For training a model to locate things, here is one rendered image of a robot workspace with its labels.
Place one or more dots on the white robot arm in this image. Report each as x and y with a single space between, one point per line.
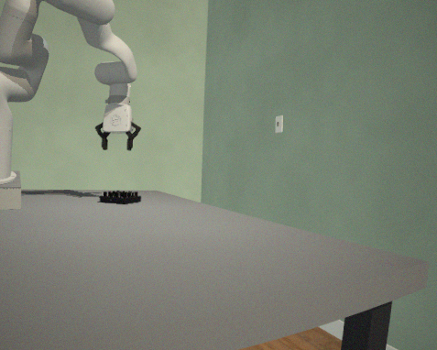
18 46

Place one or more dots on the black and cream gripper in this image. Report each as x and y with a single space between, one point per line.
117 120

